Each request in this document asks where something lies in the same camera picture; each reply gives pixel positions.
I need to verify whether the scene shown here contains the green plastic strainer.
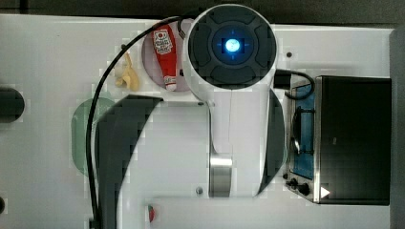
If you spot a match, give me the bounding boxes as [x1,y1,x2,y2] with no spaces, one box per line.
[71,97,115,176]

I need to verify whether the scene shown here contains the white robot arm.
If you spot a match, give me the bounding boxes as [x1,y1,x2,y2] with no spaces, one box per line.
[96,4,277,229]

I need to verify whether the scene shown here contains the pale pink oval plate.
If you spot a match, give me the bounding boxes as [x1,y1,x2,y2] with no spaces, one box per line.
[141,22,189,93]

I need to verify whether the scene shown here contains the red plush ketchup bottle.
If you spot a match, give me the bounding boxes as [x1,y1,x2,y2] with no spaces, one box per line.
[152,25,177,92]

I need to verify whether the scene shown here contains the yellow plush banana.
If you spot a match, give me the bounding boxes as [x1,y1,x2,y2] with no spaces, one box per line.
[115,52,139,92]

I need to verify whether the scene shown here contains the red toy strawberry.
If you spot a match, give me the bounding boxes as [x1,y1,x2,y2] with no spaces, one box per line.
[148,205,156,222]

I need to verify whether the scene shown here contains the black toaster oven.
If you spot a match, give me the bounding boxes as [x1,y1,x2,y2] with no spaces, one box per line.
[283,75,392,206]

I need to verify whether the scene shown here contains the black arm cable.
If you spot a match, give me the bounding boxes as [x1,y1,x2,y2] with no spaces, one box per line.
[85,9,202,229]

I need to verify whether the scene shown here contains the black cylinder post upper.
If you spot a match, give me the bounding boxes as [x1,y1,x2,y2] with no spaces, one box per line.
[0,87,25,123]

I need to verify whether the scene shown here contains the black cylinder post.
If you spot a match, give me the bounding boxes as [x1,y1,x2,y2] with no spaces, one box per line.
[0,197,5,214]
[0,87,25,123]

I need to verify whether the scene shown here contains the black cylinder post lower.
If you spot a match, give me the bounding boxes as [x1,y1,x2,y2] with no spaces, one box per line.
[0,197,5,214]

